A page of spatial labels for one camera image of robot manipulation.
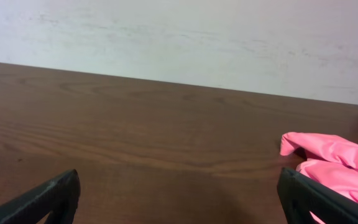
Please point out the pink t-shirt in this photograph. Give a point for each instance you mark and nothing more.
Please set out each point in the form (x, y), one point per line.
(330, 160)

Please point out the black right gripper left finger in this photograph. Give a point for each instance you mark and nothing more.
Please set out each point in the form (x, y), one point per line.
(56, 199)

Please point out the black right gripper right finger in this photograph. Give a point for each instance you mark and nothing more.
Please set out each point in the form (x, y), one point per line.
(302, 198)

